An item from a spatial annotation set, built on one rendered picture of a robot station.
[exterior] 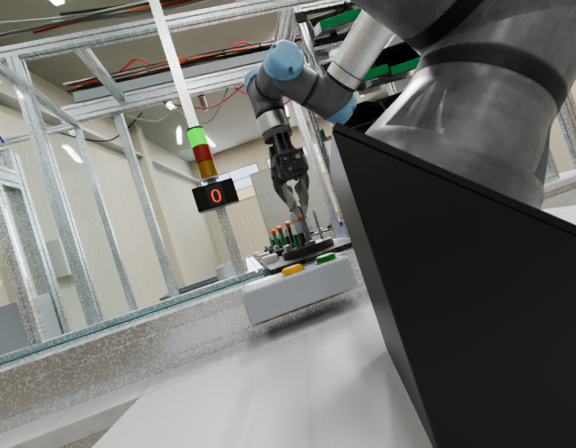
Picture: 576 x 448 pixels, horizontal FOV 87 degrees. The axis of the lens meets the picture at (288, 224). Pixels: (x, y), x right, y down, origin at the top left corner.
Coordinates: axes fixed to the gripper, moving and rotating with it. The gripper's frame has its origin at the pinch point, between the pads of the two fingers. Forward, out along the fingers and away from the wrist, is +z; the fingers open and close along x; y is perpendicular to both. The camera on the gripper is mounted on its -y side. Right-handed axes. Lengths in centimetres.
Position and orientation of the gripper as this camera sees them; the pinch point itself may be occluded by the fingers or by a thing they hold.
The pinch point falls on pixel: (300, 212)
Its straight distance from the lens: 75.7
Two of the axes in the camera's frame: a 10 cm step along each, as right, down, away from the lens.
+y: 1.5, -0.8, -9.9
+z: 3.1, 9.5, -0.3
